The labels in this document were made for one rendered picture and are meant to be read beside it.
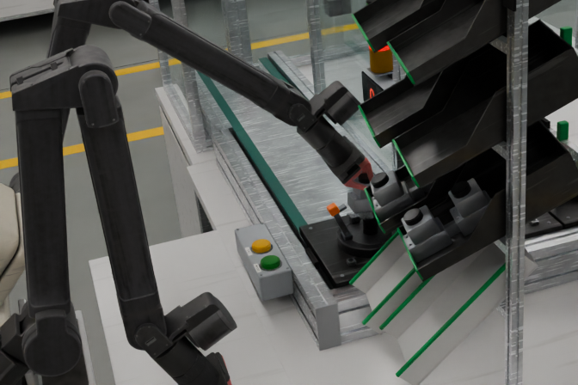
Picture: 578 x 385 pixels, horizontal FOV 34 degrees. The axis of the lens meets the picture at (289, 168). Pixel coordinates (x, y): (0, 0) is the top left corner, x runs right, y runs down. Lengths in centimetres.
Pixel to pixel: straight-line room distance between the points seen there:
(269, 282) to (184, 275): 29
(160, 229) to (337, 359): 233
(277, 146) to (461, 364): 95
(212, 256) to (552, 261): 76
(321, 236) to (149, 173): 265
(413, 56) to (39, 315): 63
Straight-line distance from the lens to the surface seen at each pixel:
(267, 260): 194
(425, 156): 143
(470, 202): 146
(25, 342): 135
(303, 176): 237
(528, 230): 201
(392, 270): 175
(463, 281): 161
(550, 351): 186
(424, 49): 138
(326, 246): 197
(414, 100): 157
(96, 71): 118
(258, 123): 269
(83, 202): 444
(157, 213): 422
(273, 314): 198
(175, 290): 211
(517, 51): 130
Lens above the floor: 201
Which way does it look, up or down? 27 degrees down
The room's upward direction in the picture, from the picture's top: 6 degrees counter-clockwise
